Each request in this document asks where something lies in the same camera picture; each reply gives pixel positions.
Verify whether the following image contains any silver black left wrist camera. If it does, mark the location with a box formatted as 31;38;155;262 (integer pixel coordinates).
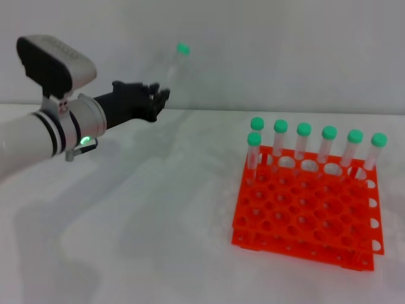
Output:
16;34;97;99

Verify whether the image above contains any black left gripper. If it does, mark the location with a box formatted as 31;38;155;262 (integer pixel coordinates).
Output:
93;80;171;131

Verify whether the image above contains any orange test tube rack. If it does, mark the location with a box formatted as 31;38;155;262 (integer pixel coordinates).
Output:
230;145;386;272

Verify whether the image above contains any clear test tube green cap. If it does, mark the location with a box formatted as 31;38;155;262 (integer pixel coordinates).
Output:
250;117;265;164
359;132;389;188
159;42;191;92
316;125;338;166
271;118;289;174
293;122;313;177
246;132;263;186
339;129;365;182

